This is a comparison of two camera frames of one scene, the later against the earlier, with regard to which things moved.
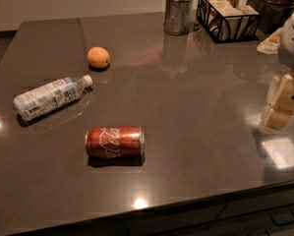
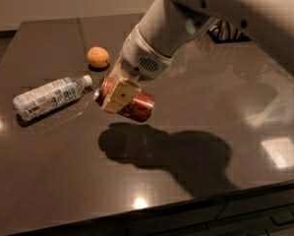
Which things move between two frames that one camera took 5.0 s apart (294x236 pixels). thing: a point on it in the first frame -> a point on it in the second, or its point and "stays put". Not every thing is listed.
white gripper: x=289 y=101 -> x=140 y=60
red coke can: x=115 y=142 -> x=140 y=108
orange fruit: x=98 y=57 stays put
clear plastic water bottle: x=50 y=96 stays put
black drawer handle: x=284 y=218 stays put
